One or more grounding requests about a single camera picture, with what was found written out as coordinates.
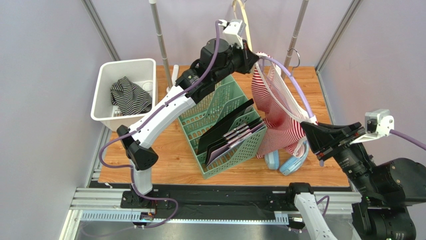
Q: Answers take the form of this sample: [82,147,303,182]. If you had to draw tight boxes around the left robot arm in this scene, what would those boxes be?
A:
[117,39,260,196]

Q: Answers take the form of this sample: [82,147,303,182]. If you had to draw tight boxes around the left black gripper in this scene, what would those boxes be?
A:
[211,38,259,84]

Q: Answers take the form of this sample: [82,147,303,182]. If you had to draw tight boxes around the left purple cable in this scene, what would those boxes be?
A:
[98,19,224,231]

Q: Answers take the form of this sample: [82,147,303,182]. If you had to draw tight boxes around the aluminium frame rail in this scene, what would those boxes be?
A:
[59,187,381,240]

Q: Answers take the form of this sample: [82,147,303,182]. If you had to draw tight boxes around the purple plastic hanger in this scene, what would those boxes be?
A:
[257,48,325,167]

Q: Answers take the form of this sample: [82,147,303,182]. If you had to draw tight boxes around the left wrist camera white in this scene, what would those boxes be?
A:
[219,19,246,49]

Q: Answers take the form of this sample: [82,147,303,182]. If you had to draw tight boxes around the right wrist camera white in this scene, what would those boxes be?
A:
[350,109,395,145]

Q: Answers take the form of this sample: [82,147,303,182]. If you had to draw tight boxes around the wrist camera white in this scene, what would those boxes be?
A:
[350,109,395,145]
[219,19,246,49]

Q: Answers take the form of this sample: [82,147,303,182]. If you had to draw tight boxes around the white plastic basket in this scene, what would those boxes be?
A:
[90,58,159,132]

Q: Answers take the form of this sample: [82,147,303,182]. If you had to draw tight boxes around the blue headphones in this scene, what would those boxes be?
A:
[264,141,309,176]

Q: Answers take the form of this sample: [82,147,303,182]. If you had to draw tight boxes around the left white rack foot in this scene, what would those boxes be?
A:
[171,64,180,86]

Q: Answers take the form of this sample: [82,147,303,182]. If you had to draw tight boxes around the left rack pole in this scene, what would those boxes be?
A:
[148,0,173,93]

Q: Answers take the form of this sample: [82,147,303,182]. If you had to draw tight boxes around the black folder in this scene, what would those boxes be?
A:
[197,98,265,168]

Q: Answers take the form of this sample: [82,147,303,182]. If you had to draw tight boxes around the red white striped tank top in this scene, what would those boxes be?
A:
[251,63,318,159]

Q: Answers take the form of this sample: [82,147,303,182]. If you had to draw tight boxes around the cream wooden hanger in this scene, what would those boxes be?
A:
[231,0,253,50]

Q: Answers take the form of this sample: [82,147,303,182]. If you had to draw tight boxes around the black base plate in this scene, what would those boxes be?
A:
[120,183,314,221]

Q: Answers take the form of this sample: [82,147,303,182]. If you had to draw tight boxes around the green plastic file organizer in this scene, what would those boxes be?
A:
[177,75,267,180]

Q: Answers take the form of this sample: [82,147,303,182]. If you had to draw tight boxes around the pink booklets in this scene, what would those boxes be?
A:
[204,120,266,166]

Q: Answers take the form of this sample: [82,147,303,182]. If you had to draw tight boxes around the black white striped tank top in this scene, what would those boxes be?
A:
[110,76,153,116]

